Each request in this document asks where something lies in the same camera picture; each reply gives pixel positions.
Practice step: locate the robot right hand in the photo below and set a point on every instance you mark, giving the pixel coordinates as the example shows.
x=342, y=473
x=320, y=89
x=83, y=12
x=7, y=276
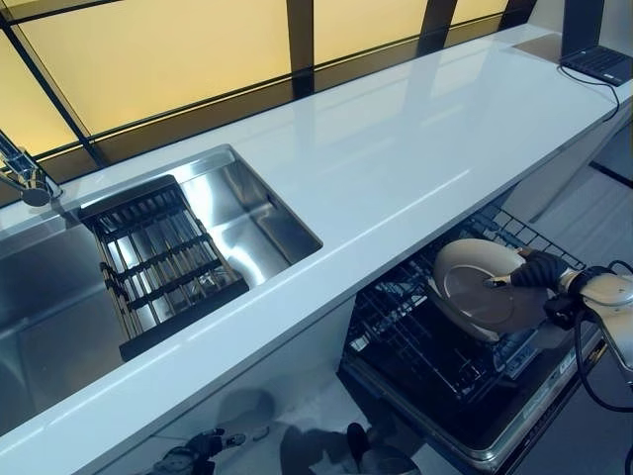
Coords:
x=539, y=269

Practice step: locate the stainless steel kitchen sink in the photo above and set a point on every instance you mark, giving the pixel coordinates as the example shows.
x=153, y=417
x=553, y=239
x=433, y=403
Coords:
x=39, y=297

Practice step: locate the white cabinet side panel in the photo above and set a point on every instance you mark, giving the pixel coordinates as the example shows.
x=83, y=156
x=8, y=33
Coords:
x=569, y=168

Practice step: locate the white round ceramic plate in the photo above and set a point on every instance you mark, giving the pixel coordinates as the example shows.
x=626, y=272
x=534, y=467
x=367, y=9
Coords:
x=494, y=297
x=457, y=321

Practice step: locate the dark open laptop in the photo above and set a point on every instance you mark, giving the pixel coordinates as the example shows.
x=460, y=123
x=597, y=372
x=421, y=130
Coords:
x=598, y=62

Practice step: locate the black robot right foot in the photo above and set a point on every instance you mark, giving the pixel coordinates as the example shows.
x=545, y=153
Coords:
x=358, y=440

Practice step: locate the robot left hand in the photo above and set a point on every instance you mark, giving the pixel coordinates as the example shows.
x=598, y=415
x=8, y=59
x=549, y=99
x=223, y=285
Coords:
x=198, y=450

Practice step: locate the black dish drying rack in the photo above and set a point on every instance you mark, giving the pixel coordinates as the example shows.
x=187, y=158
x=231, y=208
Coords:
x=128, y=198

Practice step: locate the dishwasher door with control panel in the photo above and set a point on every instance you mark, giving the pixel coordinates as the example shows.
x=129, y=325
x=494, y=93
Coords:
x=544, y=396

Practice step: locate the yellow backlit panel dark frame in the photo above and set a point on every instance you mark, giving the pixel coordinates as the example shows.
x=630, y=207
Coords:
x=148, y=64

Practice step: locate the white glossy cabinet door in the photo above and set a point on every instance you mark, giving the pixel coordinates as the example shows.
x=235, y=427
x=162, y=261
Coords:
x=321, y=346

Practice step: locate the chrome pull-down faucet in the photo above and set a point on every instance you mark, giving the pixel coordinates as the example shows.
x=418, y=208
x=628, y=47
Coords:
x=29, y=175

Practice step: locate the grey dishwasher cutlery basket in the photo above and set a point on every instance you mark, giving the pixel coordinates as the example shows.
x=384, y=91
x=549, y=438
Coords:
x=516, y=356

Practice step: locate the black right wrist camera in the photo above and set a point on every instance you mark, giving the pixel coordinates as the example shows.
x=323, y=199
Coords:
x=561, y=311

